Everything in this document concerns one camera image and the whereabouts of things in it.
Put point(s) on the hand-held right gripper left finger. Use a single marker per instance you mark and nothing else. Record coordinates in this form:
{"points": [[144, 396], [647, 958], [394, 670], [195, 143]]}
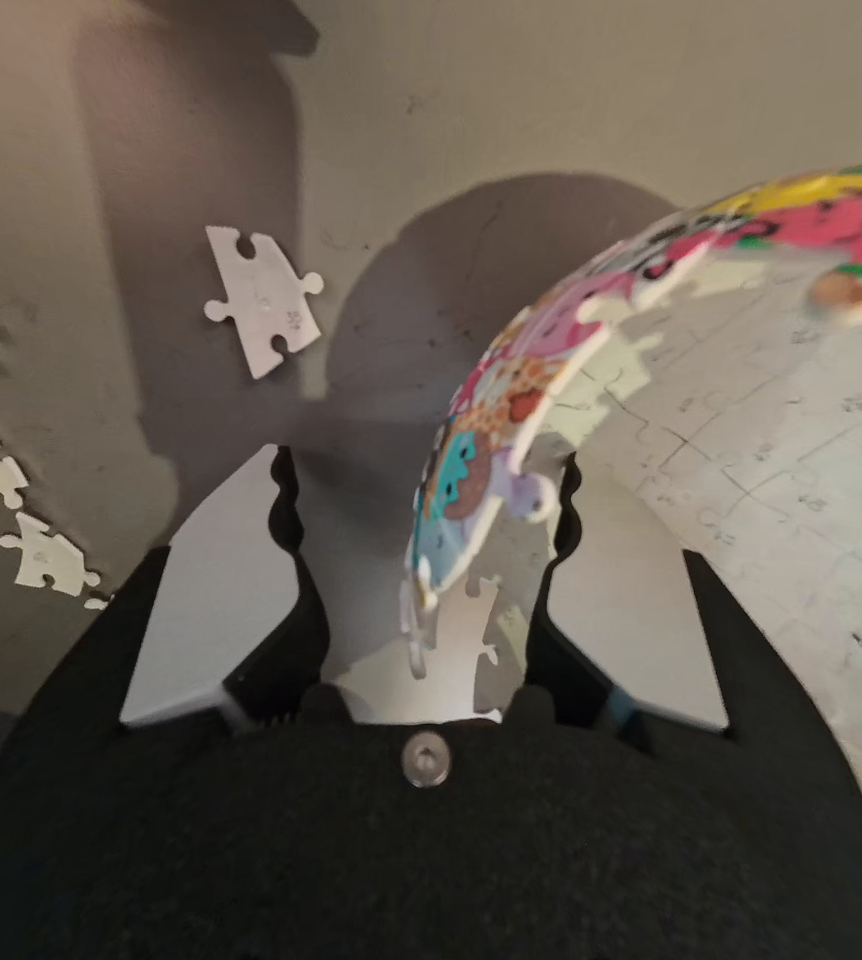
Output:
{"points": [[206, 615]]}

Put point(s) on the colourful puzzle ball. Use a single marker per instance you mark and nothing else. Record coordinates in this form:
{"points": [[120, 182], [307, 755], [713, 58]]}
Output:
{"points": [[761, 450]]}

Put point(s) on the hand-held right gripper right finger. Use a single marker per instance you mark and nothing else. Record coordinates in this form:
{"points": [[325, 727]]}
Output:
{"points": [[633, 630]]}

